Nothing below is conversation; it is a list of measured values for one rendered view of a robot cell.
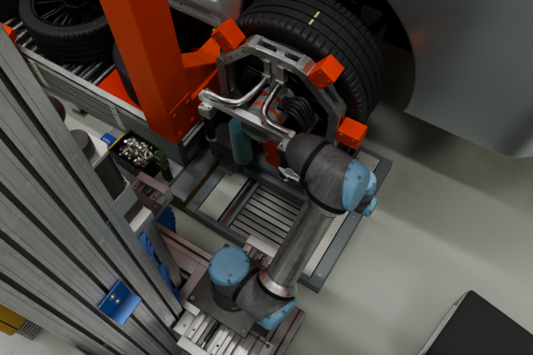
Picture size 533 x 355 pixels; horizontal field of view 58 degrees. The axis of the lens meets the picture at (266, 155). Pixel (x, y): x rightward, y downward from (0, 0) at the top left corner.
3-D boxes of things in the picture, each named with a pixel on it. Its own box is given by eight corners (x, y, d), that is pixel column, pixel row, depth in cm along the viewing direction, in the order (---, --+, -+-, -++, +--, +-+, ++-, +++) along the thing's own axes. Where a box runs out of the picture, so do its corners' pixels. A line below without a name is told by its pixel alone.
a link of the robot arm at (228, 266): (231, 250, 150) (226, 233, 138) (263, 278, 145) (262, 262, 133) (203, 280, 145) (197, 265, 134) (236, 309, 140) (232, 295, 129)
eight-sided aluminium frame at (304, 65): (337, 161, 206) (353, 75, 160) (329, 172, 203) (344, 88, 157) (232, 108, 223) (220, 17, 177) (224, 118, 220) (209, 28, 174)
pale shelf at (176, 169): (184, 170, 224) (183, 167, 221) (161, 198, 216) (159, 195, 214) (115, 131, 237) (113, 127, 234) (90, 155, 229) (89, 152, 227)
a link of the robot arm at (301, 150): (261, 152, 122) (312, 172, 168) (295, 176, 118) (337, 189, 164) (286, 113, 121) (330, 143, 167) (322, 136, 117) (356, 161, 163)
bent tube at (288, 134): (319, 104, 172) (321, 84, 163) (291, 142, 164) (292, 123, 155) (277, 84, 178) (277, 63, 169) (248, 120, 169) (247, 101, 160)
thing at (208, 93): (272, 82, 178) (272, 61, 169) (243, 117, 170) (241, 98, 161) (233, 63, 184) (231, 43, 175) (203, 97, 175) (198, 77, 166)
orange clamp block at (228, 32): (247, 36, 179) (231, 17, 175) (235, 50, 175) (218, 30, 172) (236, 41, 184) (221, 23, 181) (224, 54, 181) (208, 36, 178)
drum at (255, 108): (297, 112, 195) (299, 89, 183) (270, 150, 186) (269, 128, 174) (268, 98, 200) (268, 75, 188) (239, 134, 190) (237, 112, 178)
